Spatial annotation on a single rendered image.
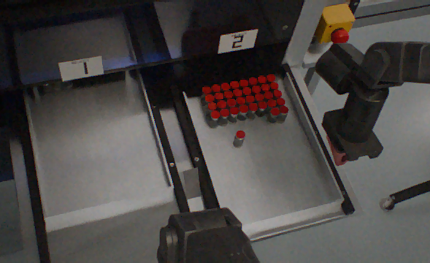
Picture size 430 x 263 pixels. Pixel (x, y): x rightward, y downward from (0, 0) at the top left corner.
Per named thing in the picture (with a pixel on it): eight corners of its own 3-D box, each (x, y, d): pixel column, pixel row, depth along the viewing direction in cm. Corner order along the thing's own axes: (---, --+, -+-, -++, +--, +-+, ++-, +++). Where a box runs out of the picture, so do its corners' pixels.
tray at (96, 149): (23, 88, 124) (20, 79, 121) (136, 68, 130) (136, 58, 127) (47, 224, 109) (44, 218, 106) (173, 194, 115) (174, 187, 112)
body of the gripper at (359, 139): (353, 112, 98) (365, 82, 92) (381, 155, 92) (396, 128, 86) (320, 118, 96) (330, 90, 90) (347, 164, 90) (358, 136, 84)
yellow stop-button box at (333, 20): (307, 22, 133) (315, 1, 127) (334, 17, 135) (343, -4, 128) (320, 46, 129) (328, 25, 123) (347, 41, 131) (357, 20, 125)
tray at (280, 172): (182, 100, 127) (182, 91, 124) (284, 80, 133) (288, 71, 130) (225, 234, 112) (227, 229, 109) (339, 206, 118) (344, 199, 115)
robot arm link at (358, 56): (389, 59, 77) (423, 58, 82) (338, 12, 83) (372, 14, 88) (345, 121, 84) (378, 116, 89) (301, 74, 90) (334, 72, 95)
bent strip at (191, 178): (182, 183, 116) (183, 170, 111) (195, 179, 117) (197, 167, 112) (200, 244, 110) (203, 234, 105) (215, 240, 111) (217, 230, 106)
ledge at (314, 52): (283, 27, 144) (285, 23, 143) (327, 20, 147) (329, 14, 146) (302, 69, 138) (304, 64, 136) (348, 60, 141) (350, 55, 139)
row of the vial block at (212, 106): (204, 113, 126) (206, 102, 122) (276, 99, 130) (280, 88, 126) (206, 121, 125) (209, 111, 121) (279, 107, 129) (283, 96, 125)
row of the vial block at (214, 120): (207, 121, 125) (209, 111, 121) (279, 107, 129) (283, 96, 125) (209, 129, 124) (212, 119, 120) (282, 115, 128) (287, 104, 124)
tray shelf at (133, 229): (3, 96, 125) (1, 92, 123) (284, 46, 141) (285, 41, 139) (32, 302, 103) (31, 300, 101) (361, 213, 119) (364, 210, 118)
